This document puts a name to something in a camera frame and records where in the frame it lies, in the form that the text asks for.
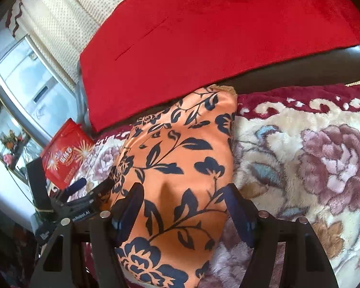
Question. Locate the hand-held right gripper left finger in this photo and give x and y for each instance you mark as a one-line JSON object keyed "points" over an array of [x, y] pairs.
{"points": [[129, 213]]}

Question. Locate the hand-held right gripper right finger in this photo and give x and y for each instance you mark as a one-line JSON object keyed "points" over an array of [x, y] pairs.
{"points": [[237, 213]]}

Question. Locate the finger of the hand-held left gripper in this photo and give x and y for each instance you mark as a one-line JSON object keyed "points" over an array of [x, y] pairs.
{"points": [[103, 188], [77, 186]]}

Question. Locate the orange floral garment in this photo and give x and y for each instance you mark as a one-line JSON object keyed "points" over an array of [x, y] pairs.
{"points": [[180, 162]]}

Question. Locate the red printed packet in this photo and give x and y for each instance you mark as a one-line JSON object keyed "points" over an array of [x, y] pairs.
{"points": [[63, 153]]}

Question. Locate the artificial flower bunch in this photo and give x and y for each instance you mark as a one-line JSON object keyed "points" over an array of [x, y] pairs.
{"points": [[10, 142]]}

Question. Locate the floral plush blanket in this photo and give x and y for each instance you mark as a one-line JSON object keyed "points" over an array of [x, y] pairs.
{"points": [[288, 162]]}

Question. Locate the grey framed glass door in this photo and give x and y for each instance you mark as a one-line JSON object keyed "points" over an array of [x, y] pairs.
{"points": [[27, 75]]}

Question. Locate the dark leather sofa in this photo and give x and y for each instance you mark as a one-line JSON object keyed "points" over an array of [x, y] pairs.
{"points": [[303, 72]]}

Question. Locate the cream curtain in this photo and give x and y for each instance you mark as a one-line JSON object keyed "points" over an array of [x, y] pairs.
{"points": [[54, 21]]}

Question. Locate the red cloth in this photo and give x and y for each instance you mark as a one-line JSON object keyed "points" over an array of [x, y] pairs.
{"points": [[213, 36]]}

